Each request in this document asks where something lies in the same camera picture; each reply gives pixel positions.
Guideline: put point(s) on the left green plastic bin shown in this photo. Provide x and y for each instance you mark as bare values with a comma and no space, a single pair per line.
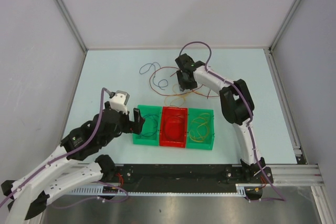
151,129

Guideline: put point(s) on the red plastic bin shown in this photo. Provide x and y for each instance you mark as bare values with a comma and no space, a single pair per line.
173,128

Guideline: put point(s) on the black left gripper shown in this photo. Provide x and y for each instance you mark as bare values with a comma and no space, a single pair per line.
135,127

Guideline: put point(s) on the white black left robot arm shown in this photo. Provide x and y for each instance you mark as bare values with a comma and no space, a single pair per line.
29,196

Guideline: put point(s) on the right green plastic bin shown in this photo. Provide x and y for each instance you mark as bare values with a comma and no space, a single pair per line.
200,129

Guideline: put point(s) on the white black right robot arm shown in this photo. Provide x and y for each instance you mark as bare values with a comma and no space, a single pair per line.
237,108

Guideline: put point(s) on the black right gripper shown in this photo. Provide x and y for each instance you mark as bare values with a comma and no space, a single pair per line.
182,85

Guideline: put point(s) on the slotted cable duct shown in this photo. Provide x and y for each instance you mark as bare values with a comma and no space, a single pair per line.
238,190

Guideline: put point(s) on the green plastic bin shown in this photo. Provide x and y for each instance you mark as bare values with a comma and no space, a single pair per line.
151,129
200,129

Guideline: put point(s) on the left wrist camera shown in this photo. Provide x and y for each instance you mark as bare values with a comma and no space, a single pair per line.
119,101

